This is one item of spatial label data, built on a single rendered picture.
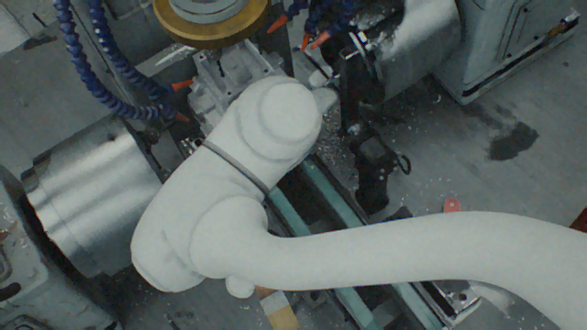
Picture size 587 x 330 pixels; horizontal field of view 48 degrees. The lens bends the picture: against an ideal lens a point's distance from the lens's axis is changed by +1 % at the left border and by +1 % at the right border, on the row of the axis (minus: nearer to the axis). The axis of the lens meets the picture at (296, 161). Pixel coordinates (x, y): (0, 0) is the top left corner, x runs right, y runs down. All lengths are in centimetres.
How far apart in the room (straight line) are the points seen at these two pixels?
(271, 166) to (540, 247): 33
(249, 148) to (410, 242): 24
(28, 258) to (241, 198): 46
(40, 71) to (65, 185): 67
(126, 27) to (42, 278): 48
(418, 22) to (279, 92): 54
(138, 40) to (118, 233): 39
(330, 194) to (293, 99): 57
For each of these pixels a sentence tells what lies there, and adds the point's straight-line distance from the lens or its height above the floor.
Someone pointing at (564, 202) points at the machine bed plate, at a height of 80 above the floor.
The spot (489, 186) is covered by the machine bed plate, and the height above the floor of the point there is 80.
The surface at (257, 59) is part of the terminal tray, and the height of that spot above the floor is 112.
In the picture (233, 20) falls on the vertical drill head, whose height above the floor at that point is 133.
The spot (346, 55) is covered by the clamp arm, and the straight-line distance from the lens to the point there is 104.
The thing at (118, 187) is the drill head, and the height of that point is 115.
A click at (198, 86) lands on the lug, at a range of 124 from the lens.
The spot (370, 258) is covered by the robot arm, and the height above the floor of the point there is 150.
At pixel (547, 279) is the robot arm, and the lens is 55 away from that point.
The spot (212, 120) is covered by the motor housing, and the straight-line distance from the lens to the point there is 122.
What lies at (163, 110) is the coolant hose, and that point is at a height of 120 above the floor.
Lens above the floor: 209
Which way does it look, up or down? 63 degrees down
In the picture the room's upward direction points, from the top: 11 degrees counter-clockwise
